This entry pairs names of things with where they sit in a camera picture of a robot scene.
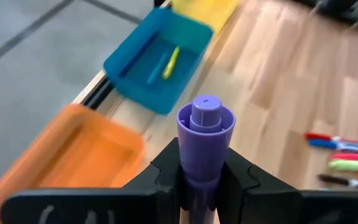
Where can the blue translucent highlighter pen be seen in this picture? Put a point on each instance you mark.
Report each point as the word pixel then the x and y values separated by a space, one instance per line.
pixel 157 69

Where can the black Expo marker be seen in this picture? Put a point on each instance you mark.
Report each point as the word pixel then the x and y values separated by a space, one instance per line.
pixel 331 179

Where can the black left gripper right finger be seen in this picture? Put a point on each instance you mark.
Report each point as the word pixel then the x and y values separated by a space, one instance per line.
pixel 291 207

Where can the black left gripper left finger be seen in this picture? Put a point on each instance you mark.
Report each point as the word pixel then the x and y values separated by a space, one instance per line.
pixel 104 205

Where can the yellow translucent plastic bin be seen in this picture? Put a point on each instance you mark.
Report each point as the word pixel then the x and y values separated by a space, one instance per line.
pixel 207 12

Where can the orange translucent plastic bin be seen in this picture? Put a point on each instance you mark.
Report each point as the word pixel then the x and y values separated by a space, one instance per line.
pixel 73 149

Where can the blue plastic bin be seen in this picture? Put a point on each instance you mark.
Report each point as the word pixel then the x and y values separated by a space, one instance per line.
pixel 135 90

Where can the pink highlighter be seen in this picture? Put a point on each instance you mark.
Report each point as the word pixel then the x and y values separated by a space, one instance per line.
pixel 353 156

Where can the lavender marker white tip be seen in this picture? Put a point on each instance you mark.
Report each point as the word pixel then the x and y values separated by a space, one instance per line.
pixel 204 155

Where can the red Expo marker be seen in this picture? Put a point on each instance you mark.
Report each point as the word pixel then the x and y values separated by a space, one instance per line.
pixel 317 136

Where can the yellow translucent highlighter pen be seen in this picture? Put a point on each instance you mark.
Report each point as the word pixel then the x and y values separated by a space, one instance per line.
pixel 170 63

